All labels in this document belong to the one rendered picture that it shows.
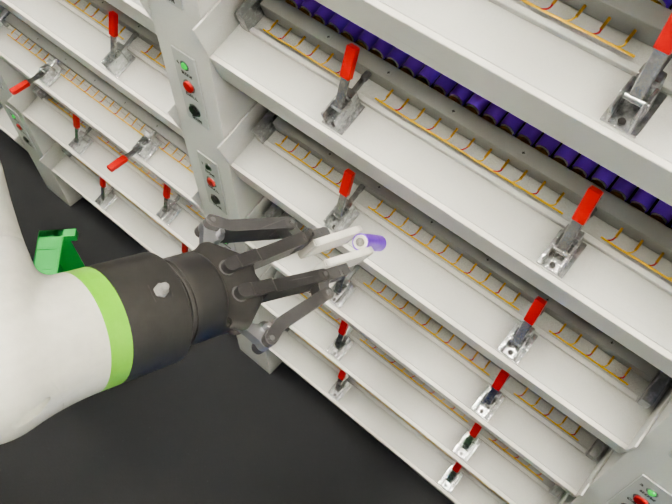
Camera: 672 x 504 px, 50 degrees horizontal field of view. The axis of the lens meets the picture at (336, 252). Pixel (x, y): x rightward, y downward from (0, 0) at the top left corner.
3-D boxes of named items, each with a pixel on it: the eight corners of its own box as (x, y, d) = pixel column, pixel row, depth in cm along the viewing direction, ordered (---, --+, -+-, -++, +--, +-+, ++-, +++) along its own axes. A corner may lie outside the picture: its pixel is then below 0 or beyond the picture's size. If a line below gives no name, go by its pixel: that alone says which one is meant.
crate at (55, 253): (50, 396, 159) (87, 393, 159) (15, 357, 142) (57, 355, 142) (67, 277, 175) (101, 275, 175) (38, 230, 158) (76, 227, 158)
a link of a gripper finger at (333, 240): (299, 259, 72) (296, 253, 72) (346, 243, 77) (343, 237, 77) (316, 246, 70) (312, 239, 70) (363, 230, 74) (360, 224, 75)
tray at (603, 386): (620, 454, 82) (645, 444, 70) (239, 178, 104) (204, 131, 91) (718, 314, 85) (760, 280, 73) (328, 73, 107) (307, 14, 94)
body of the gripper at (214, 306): (125, 279, 62) (212, 255, 68) (166, 369, 60) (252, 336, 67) (161, 239, 57) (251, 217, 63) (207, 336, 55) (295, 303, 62)
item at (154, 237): (238, 323, 156) (216, 307, 143) (61, 177, 177) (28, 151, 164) (298, 250, 159) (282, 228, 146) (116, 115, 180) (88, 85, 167)
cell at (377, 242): (381, 254, 80) (362, 254, 74) (367, 246, 81) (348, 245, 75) (389, 240, 80) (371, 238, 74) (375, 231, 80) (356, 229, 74)
